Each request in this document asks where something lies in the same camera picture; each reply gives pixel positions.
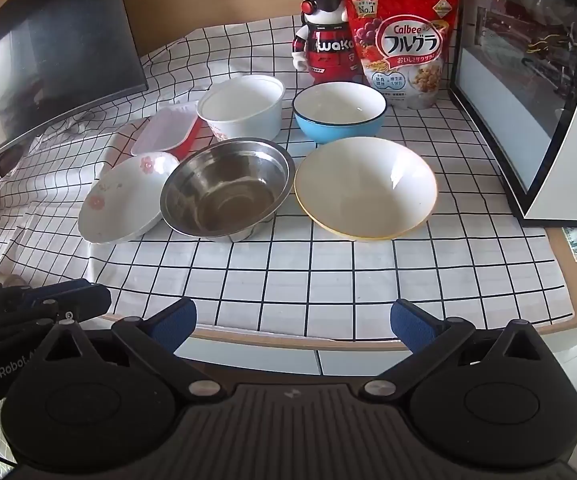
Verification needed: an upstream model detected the white black checkered tablecloth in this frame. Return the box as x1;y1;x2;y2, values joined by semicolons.
0;15;576;356

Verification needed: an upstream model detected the stainless steel bowl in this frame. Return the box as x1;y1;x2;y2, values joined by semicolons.
160;137;296;243

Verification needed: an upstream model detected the blue plate with yellow rim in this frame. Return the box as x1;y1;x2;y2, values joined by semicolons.
291;81;387;147

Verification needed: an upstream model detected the white glass-panel computer case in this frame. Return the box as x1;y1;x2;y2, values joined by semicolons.
448;0;577;228

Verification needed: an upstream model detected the red white rectangular tray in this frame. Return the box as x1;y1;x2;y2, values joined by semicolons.
129;101;203;161

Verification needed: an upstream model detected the white floral bowl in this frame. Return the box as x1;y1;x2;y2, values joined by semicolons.
78;151;180;246

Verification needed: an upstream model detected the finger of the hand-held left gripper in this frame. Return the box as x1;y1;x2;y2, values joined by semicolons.
0;279;95;298
21;286;112;322

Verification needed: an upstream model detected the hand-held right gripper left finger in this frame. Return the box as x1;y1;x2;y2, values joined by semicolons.
37;298;223;401

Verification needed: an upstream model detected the white bowl yellow rim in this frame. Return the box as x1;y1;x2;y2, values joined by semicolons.
294;136;439;242

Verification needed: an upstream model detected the black box top left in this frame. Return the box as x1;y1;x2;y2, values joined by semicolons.
0;0;149;157

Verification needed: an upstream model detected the red black robot toy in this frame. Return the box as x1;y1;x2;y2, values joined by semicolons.
292;0;364;86

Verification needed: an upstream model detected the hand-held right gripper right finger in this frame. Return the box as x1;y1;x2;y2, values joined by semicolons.
361;299;547;401

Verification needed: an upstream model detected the red cereal bag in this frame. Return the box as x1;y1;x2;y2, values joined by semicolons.
344;0;460;110

